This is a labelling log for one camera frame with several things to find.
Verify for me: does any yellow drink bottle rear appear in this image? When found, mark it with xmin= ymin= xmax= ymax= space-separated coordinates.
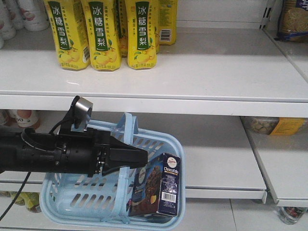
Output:
xmin=158 ymin=0 xmax=178 ymax=45

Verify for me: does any peach label bottle lower shelf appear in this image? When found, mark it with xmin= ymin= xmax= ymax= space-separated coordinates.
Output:
xmin=8 ymin=109 xmax=40 ymax=129

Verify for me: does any yellow pear drink bottle middle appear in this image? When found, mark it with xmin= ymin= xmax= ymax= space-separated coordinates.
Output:
xmin=81 ymin=0 xmax=121 ymax=71

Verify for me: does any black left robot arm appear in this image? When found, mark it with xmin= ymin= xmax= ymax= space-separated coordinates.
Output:
xmin=0 ymin=128 xmax=148 ymax=177

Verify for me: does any light blue plastic basket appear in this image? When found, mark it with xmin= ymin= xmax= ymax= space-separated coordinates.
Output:
xmin=39 ymin=113 xmax=185 ymax=231

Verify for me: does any chocolate cookie box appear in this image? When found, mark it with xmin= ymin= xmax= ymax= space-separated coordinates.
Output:
xmin=129 ymin=153 xmax=181 ymax=217

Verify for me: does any yellow pear drink bottle right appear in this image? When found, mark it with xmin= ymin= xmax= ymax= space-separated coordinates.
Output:
xmin=125 ymin=0 xmax=157 ymax=70

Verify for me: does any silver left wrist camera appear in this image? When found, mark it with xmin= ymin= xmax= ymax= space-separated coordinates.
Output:
xmin=71 ymin=96 xmax=93 ymax=132

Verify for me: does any white upper shelf board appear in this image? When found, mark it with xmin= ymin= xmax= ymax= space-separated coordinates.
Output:
xmin=0 ymin=28 xmax=308 ymax=117

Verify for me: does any glass jar bottom right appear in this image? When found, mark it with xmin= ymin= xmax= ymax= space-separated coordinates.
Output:
xmin=278 ymin=206 xmax=308 ymax=225

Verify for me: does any yellow pear drink bottle left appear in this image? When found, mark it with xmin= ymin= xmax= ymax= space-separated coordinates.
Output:
xmin=44 ymin=0 xmax=90 ymax=71

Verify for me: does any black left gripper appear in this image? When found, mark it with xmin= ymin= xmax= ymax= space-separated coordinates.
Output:
xmin=57 ymin=128 xmax=148 ymax=177

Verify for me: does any jar bottom left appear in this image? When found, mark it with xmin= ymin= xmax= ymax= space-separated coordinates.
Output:
xmin=14 ymin=192 xmax=41 ymax=213

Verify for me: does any yellow snack packet lower shelf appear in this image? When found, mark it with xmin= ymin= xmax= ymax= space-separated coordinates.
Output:
xmin=240 ymin=116 xmax=308 ymax=136

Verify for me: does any yellow pear drink bottle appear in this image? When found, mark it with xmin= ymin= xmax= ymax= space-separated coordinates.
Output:
xmin=44 ymin=0 xmax=90 ymax=71
xmin=125 ymin=0 xmax=157 ymax=70
xmin=81 ymin=0 xmax=121 ymax=71

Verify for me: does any white peach drink bottle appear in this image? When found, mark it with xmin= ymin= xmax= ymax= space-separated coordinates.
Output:
xmin=17 ymin=0 xmax=49 ymax=32

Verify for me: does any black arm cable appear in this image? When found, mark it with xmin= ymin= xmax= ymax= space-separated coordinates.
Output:
xmin=0 ymin=172 xmax=31 ymax=221

